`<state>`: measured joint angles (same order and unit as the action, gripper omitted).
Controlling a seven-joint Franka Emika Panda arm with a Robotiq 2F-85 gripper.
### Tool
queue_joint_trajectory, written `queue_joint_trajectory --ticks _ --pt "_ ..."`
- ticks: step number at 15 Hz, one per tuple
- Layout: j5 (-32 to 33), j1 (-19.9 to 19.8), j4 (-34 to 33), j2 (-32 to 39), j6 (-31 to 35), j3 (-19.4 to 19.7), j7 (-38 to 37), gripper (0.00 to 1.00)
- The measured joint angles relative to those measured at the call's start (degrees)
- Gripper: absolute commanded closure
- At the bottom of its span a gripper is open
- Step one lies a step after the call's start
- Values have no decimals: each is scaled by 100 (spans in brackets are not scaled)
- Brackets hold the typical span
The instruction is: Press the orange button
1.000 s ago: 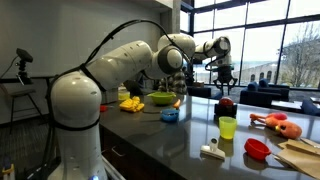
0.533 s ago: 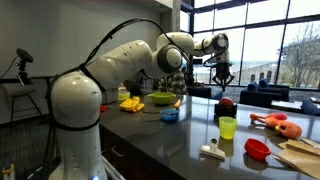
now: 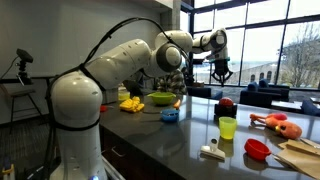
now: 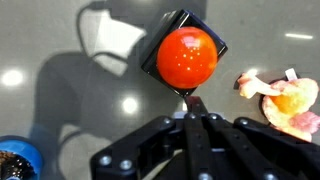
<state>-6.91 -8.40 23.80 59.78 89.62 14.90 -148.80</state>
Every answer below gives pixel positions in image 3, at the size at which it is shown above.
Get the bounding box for yellow knit hat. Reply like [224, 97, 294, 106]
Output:
[118, 96, 146, 114]

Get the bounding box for grey plastic bin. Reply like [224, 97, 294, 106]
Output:
[101, 87, 120, 105]

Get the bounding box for green plastic bowl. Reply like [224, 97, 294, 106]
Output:
[146, 91, 177, 106]

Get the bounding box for person in plaid shirt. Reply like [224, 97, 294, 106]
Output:
[155, 68, 188, 96]

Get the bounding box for black window frame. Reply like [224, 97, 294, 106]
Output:
[179, 0, 320, 92]

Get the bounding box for dark counter cabinet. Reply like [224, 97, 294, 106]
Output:
[99, 124, 181, 180]

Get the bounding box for blue lounge seat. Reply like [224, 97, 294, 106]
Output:
[301, 99, 320, 118]

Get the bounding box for yellow blue tool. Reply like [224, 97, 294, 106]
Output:
[0, 162, 16, 180]

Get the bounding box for black camera on stand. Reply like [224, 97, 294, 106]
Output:
[15, 48, 35, 86]

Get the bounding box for orange dome button black base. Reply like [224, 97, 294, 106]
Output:
[213, 97, 238, 119]

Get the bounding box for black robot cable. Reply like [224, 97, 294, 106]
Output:
[44, 16, 191, 131]

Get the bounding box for white brush block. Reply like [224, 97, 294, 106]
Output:
[199, 138, 227, 161]

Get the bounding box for orange plush chicken toy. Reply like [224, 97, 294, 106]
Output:
[249, 112, 303, 140]

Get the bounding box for red bowl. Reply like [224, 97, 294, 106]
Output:
[243, 138, 273, 162]

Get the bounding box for low lounge table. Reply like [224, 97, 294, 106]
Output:
[270, 99, 304, 114]

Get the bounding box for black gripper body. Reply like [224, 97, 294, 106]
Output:
[213, 60, 231, 78]

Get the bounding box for long navy sofa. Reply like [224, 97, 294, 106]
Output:
[239, 79, 291, 108]

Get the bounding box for yellow-green plastic cup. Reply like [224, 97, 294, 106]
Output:
[218, 116, 238, 140]

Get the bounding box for black metal stool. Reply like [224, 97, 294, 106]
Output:
[0, 85, 44, 125]

